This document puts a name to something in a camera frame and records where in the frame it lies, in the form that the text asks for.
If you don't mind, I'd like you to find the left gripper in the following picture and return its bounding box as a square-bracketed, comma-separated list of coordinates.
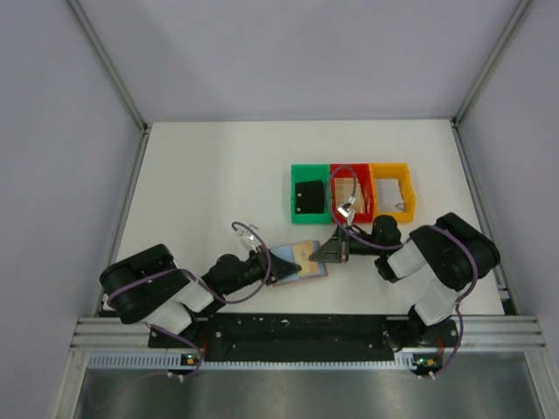
[222, 244, 301, 296]

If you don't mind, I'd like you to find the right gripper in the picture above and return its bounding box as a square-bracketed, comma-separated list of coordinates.
[310, 223, 384, 263]

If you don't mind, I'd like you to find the brown leather card holder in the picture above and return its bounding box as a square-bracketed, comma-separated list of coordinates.
[271, 240, 328, 285]

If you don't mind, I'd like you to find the red plastic bin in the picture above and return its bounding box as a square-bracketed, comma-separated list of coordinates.
[331, 163, 375, 223]

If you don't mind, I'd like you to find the green plastic bin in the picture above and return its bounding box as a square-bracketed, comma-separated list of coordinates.
[290, 163, 331, 224]

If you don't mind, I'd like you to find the yellow plastic bin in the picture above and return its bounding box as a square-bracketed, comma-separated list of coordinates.
[369, 163, 416, 223]

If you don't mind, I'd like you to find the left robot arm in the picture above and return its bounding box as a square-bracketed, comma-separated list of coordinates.
[100, 222, 301, 347]

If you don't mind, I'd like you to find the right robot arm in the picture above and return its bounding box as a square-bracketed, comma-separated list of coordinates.
[309, 212, 501, 347]

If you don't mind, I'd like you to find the black cards stack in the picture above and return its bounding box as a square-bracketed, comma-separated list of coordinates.
[294, 180, 325, 215]

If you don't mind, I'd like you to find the gold cards stack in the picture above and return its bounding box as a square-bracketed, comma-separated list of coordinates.
[334, 178, 370, 215]

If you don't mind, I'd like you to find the silver cards stack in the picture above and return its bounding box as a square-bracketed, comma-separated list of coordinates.
[376, 178, 405, 213]

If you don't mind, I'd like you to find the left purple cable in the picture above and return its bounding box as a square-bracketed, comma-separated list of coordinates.
[107, 222, 275, 381]

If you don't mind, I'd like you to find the purple cable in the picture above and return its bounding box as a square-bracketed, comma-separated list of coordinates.
[107, 222, 275, 381]
[329, 164, 480, 381]

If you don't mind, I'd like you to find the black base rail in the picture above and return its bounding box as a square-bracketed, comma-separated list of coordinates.
[148, 310, 438, 363]

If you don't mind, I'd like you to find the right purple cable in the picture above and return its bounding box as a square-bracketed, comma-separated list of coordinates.
[329, 164, 480, 381]

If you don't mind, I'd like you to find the grey cable duct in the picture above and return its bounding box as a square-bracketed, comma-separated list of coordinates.
[87, 353, 417, 371]

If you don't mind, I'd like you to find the aluminium frame profile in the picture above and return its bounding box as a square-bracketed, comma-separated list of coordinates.
[65, 0, 152, 132]

